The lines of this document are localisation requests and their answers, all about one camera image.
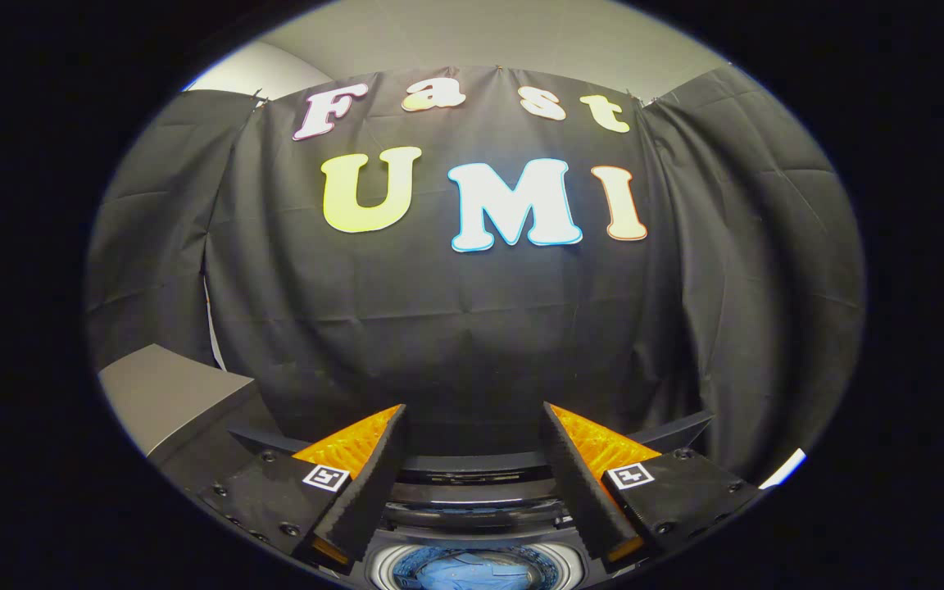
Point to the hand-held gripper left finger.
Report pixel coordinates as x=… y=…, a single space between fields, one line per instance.
x=365 y=483

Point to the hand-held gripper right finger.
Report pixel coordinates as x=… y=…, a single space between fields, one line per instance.
x=578 y=483

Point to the light blue polo shirt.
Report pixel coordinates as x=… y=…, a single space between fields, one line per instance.
x=472 y=572

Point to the black backdrop cloth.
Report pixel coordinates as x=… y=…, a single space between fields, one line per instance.
x=472 y=328

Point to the white flat sheet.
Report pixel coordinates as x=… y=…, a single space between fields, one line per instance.
x=785 y=469

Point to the dark grey cabinet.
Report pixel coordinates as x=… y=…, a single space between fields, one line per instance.
x=169 y=393

